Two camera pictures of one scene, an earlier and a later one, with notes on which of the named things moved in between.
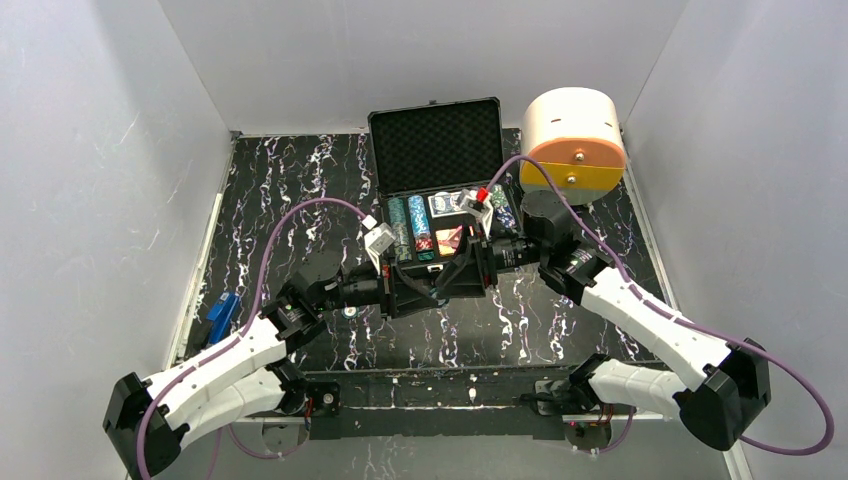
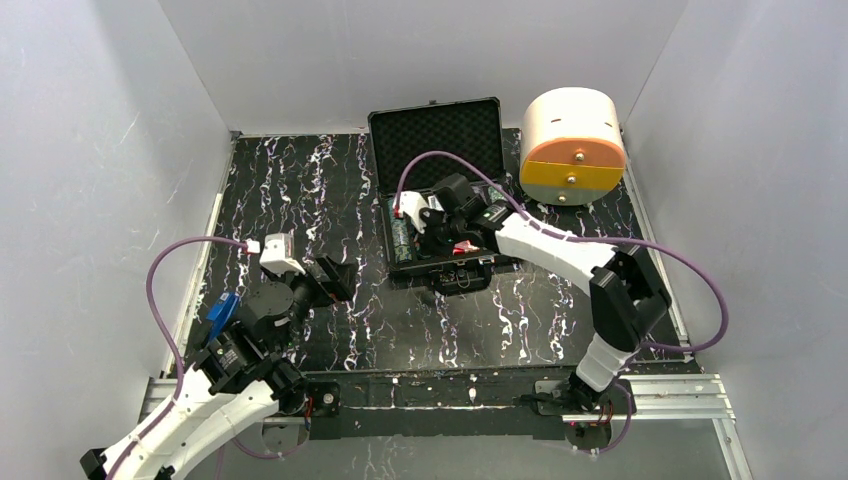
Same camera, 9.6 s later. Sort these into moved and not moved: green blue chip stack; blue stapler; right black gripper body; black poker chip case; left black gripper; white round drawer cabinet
Moved: left black gripper; right black gripper body
Not moved: blue stapler; black poker chip case; white round drawer cabinet; green blue chip stack
